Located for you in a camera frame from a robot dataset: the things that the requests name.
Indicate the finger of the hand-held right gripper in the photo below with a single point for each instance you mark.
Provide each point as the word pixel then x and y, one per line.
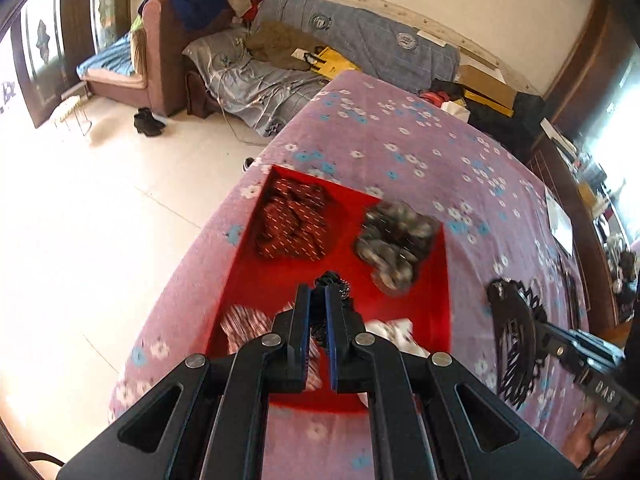
pixel 580 337
pixel 557 355

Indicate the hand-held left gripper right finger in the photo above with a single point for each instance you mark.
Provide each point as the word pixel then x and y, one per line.
pixel 331 325

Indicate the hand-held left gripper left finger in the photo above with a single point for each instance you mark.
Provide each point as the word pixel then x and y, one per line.
pixel 304 325

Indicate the black beaded scrunchie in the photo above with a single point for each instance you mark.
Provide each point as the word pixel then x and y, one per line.
pixel 331 282

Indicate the red tray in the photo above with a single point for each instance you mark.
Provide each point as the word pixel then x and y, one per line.
pixel 345 270

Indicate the person's right hand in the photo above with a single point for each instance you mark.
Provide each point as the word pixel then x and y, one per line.
pixel 580 442

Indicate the pink striped scrunchie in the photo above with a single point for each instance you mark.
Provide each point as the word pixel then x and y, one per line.
pixel 245 327

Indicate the white patterned scrunchie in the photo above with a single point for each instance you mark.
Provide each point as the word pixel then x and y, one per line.
pixel 397 335

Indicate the grey and black scrunchie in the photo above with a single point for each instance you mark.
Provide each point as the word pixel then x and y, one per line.
pixel 395 245

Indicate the dark red patterned scrunchie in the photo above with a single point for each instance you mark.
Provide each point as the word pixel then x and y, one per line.
pixel 295 222

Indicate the white paper sheet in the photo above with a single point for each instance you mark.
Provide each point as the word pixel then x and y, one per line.
pixel 559 222

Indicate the dark wooden headboard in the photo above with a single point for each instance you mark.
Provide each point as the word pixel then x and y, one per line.
pixel 570 200

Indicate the dark shoe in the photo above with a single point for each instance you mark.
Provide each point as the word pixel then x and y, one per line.
pixel 248 164

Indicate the purple floral bedspread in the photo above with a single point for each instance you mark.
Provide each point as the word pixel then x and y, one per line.
pixel 410 150

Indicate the black cloth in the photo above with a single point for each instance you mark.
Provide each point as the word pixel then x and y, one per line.
pixel 510 120

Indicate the grey-blue printed sheet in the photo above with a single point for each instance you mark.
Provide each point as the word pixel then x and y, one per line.
pixel 255 82

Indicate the red cloth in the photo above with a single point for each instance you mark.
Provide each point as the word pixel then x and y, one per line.
pixel 434 97

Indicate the black boots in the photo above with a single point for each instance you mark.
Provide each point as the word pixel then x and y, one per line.
pixel 147 122

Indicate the yellow bag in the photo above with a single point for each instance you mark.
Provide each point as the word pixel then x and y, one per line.
pixel 332 62

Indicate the cardboard box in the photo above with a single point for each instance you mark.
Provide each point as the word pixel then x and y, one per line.
pixel 487 85

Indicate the brown cloth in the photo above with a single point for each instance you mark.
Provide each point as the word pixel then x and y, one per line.
pixel 280 45

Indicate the blue checked quilt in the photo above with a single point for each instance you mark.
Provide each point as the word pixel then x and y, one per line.
pixel 370 35

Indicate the maroon sofa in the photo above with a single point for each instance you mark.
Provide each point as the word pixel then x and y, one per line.
pixel 170 55

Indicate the blue seat cushion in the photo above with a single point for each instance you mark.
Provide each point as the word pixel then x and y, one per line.
pixel 112 62

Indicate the dark blue cloth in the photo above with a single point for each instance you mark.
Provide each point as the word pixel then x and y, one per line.
pixel 192 0

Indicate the dark wooden door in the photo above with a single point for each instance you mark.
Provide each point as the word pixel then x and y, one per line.
pixel 42 60

